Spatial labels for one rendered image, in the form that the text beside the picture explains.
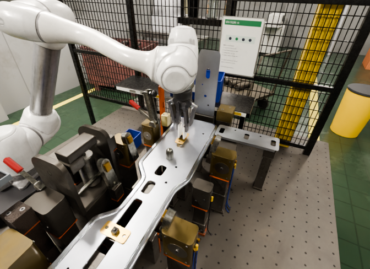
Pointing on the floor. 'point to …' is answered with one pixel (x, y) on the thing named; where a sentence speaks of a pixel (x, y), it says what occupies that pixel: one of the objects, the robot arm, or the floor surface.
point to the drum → (352, 111)
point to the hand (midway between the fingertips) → (182, 130)
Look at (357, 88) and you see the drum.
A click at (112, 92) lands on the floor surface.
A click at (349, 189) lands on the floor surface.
